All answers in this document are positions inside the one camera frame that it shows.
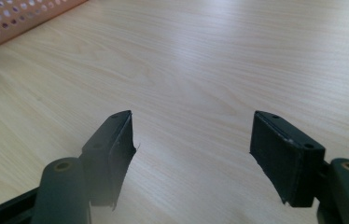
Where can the pink perforated plastic basket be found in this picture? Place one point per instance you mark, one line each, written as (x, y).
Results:
(4, 21)

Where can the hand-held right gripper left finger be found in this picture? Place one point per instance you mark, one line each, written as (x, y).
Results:
(107, 161)

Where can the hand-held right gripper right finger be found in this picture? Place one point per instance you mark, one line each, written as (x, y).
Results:
(284, 161)

